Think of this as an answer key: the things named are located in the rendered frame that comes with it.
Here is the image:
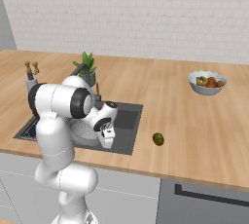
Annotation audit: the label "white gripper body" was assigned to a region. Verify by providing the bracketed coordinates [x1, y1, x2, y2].
[98, 129, 116, 150]

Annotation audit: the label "grey colander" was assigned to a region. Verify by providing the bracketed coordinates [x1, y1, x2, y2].
[65, 118, 102, 148]

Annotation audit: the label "dark grey sink basin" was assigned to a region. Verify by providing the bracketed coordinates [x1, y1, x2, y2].
[13, 99, 144, 156]

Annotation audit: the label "green kiwi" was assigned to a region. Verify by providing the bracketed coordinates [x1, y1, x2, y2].
[152, 131, 165, 147]

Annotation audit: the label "dark grey sink faucet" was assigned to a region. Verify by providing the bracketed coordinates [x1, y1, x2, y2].
[69, 63, 102, 103]

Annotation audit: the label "light grey cupboard fronts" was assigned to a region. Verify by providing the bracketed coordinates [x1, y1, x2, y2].
[0, 151, 162, 224]

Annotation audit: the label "green plant in grey pot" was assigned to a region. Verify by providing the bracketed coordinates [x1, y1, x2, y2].
[71, 51, 98, 88]

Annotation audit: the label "brown wooden shaker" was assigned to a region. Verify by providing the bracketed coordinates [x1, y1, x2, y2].
[24, 60, 33, 74]

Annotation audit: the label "white scalloped bowl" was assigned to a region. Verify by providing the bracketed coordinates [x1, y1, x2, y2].
[187, 70, 228, 96]

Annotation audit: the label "yellow-green fruit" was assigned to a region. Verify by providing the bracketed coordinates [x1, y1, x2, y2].
[196, 76, 208, 88]

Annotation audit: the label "orange fruit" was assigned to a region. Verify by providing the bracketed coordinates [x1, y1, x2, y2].
[206, 76, 218, 89]

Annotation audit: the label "tall grey cabinet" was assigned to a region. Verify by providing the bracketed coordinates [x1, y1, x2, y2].
[0, 0, 18, 53]

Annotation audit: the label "black dishwasher handle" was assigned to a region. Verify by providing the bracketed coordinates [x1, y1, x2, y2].
[174, 183, 249, 208]

